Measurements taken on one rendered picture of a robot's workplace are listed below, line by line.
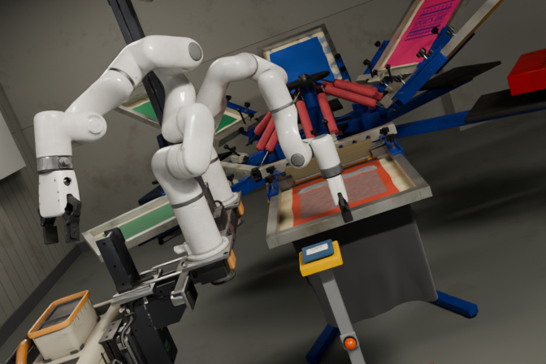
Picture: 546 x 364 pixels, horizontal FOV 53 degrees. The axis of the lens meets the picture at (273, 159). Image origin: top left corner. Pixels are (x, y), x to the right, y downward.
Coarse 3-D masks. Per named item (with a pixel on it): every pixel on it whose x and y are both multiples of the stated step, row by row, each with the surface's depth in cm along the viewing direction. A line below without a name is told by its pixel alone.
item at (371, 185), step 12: (348, 180) 230; (360, 180) 224; (372, 180) 219; (384, 180) 214; (348, 192) 216; (360, 192) 211; (372, 192) 206; (384, 192) 202; (396, 192) 197; (360, 204) 199
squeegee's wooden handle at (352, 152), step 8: (352, 144) 243; (360, 144) 240; (368, 144) 240; (344, 152) 241; (352, 152) 241; (360, 152) 241; (368, 152) 241; (312, 160) 243; (344, 160) 242; (352, 160) 242; (288, 168) 244; (296, 168) 244; (304, 168) 244; (312, 168) 244; (296, 176) 245
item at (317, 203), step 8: (304, 184) 247; (296, 192) 241; (312, 192) 232; (320, 192) 228; (328, 192) 225; (296, 200) 230; (304, 200) 226; (312, 200) 222; (320, 200) 219; (328, 200) 215; (296, 208) 220; (304, 208) 216; (312, 208) 213; (320, 208) 209; (328, 208) 206; (336, 208) 203; (296, 216) 211; (304, 216) 207; (312, 216) 204; (320, 216) 201; (296, 224) 202
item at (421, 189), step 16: (400, 160) 220; (416, 176) 195; (400, 192) 186; (416, 192) 183; (272, 208) 219; (352, 208) 188; (368, 208) 185; (384, 208) 184; (272, 224) 200; (304, 224) 189; (320, 224) 187; (336, 224) 186; (272, 240) 188; (288, 240) 188
